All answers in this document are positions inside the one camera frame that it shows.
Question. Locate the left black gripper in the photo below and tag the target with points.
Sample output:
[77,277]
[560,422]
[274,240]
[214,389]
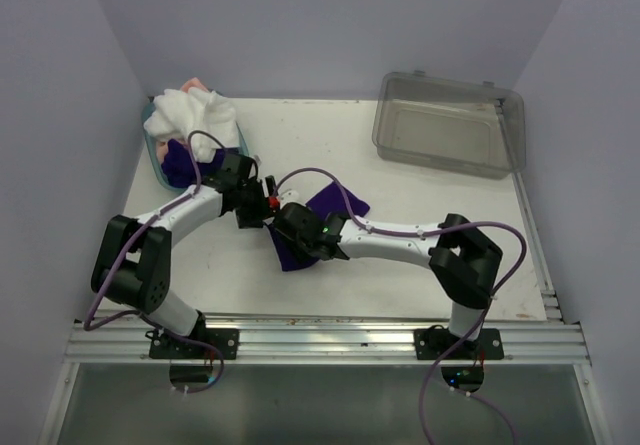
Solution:
[262,211]

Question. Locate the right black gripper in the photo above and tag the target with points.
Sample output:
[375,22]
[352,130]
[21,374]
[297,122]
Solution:
[309,210]

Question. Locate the purple towel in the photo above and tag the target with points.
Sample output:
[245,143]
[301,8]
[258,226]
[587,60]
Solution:
[327,200]
[178,169]

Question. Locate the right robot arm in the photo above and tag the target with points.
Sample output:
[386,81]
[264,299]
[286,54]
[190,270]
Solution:
[464,262]

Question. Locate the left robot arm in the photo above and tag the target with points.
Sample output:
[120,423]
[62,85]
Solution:
[133,266]

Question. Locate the white towel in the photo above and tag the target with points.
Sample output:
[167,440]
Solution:
[219,120]

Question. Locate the blue plastic bin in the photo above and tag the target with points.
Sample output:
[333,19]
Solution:
[150,143]

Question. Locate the grey transparent plastic bin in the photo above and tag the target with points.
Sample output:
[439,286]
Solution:
[465,128]

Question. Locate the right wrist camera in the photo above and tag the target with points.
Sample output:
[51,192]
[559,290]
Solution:
[283,198]

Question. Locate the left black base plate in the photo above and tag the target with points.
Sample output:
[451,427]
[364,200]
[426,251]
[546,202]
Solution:
[163,347]

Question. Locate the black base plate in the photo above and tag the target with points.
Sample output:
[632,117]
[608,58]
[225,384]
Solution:
[431,343]
[163,347]

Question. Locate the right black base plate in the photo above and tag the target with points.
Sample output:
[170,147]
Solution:
[431,343]

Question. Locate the aluminium mounting rail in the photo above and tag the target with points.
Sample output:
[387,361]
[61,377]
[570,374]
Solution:
[329,341]

